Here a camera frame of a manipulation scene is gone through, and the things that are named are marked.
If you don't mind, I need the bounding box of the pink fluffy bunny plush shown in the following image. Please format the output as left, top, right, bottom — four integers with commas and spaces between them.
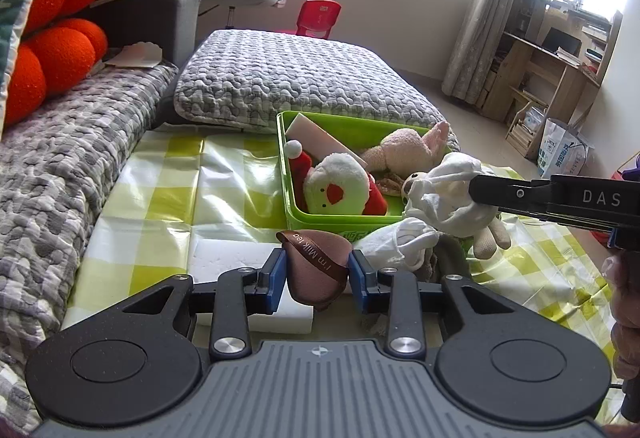
360, 121, 450, 185

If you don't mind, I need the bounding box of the white paper shopping bag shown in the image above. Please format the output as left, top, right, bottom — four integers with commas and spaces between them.
537, 117, 591, 179

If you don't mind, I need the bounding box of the brown makeup puff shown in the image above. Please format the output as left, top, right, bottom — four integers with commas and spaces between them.
277, 229, 352, 310

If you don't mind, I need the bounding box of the grey sofa armrest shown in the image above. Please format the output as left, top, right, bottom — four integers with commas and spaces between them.
79, 0, 201, 67

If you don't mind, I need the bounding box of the white santa plush toy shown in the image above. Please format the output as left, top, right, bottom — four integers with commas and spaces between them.
283, 140, 387, 215

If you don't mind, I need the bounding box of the white cloth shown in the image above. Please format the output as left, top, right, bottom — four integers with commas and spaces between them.
354, 217, 440, 277

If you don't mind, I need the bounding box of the grey quilted cushion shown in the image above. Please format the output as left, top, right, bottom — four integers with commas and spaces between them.
172, 30, 444, 133

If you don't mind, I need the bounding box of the red plastic child chair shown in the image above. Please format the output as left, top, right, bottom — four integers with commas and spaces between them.
284, 0, 342, 40

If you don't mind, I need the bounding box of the white paper piece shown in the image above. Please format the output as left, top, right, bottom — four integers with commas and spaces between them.
105, 42, 163, 69

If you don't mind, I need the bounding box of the orange carrot plush pillow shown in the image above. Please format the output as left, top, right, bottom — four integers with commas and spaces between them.
4, 0, 108, 126

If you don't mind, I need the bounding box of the right hand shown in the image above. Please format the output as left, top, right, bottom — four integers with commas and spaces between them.
601, 252, 639, 380

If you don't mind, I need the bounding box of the green plastic bin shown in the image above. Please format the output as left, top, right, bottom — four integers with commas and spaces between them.
275, 109, 482, 249

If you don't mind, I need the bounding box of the pink sponge block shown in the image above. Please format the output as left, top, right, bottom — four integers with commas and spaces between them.
285, 113, 367, 169

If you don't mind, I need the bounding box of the beige bunny doll with dress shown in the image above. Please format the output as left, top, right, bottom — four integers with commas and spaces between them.
401, 152, 511, 259

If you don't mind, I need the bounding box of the grey towel cloth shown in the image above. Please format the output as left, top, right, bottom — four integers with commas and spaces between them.
414, 235, 472, 283

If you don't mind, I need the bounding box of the yellow checkered tablecloth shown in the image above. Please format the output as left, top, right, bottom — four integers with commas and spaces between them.
60, 125, 626, 424

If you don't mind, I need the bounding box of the white foam sponge block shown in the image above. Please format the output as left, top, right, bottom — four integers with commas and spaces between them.
188, 238, 314, 335

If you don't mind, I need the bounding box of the grey quilted sofa cover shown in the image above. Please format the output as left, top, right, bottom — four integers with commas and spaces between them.
0, 62, 178, 437

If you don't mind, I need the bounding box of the wooden desk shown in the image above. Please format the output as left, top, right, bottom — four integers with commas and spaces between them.
475, 13, 623, 160

